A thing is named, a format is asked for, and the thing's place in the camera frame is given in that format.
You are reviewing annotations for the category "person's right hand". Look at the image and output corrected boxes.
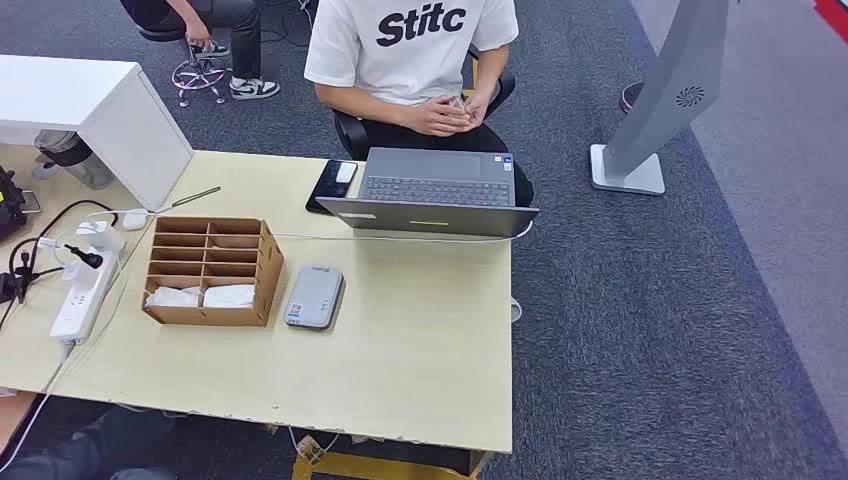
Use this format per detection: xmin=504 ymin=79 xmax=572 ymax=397
xmin=401 ymin=95 xmax=473 ymax=138

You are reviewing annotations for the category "person's left hand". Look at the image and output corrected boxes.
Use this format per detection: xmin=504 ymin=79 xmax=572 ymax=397
xmin=462 ymin=88 xmax=496 ymax=128

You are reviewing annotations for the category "person in dark trousers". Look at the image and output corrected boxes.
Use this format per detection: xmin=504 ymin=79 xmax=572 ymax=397
xmin=119 ymin=0 xmax=282 ymax=102

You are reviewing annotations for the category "grey card reader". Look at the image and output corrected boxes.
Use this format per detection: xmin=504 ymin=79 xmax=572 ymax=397
xmin=284 ymin=264 xmax=346 ymax=331

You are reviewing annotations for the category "white key card packet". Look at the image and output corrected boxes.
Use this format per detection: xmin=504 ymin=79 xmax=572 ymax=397
xmin=202 ymin=284 xmax=256 ymax=310
xmin=145 ymin=286 xmax=201 ymax=309

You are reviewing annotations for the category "grey laptop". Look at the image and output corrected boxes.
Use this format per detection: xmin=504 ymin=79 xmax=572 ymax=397
xmin=315 ymin=146 xmax=541 ymax=240

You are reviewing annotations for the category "black office chair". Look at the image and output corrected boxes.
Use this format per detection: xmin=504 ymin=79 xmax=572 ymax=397
xmin=331 ymin=44 xmax=517 ymax=162

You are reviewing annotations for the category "black smartphone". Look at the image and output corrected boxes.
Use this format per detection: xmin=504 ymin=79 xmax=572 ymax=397
xmin=305 ymin=158 xmax=360 ymax=216

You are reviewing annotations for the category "dark round base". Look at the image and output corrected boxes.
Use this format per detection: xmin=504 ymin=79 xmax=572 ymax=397
xmin=619 ymin=80 xmax=647 ymax=115

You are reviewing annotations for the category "grey kiosk stand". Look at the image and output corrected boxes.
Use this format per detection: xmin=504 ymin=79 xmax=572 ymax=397
xmin=589 ymin=0 xmax=731 ymax=197

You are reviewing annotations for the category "wooden compartment organiser box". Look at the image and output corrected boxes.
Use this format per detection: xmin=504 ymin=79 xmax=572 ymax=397
xmin=141 ymin=217 xmax=285 ymax=329

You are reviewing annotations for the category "chrome base stool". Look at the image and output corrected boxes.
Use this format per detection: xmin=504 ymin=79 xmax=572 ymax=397
xmin=135 ymin=25 xmax=231 ymax=109

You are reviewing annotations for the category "grey pen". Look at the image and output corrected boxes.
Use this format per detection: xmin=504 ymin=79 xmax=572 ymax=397
xmin=170 ymin=186 xmax=223 ymax=209

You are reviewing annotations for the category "small tan tag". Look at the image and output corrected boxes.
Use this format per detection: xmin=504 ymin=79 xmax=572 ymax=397
xmin=296 ymin=435 xmax=326 ymax=465

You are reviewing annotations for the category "white charger block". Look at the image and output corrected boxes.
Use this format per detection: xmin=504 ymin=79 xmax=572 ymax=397
xmin=74 ymin=220 xmax=126 ymax=254

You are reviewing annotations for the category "clear plastic jug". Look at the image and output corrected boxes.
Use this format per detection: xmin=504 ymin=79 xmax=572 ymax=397
xmin=31 ymin=130 xmax=115 ymax=191

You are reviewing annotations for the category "red strip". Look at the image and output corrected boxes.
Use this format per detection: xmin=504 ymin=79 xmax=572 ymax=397
xmin=813 ymin=0 xmax=848 ymax=44

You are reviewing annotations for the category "black power plug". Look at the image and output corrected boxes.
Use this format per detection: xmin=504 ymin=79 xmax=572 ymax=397
xmin=64 ymin=244 xmax=105 ymax=270

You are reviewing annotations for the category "white cabinet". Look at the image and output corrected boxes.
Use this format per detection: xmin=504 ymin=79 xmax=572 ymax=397
xmin=0 ymin=54 xmax=195 ymax=212

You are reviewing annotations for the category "white plug adapter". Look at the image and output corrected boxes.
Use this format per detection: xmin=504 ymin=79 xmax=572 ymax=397
xmin=62 ymin=259 xmax=101 ymax=291

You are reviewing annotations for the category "white power strip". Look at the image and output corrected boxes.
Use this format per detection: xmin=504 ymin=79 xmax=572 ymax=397
xmin=49 ymin=248 xmax=121 ymax=346

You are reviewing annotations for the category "black device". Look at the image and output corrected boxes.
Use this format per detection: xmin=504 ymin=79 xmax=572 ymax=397
xmin=0 ymin=165 xmax=42 ymax=243

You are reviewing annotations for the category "dark grey bulky shape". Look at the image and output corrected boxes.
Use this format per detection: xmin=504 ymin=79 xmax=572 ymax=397
xmin=0 ymin=405 xmax=179 ymax=480

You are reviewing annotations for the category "yellow metal frame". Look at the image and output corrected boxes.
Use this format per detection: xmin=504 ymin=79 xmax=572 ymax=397
xmin=291 ymin=450 xmax=495 ymax=480

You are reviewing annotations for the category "black cable bundle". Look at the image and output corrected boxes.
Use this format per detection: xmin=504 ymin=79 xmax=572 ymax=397
xmin=0 ymin=199 xmax=121 ymax=333

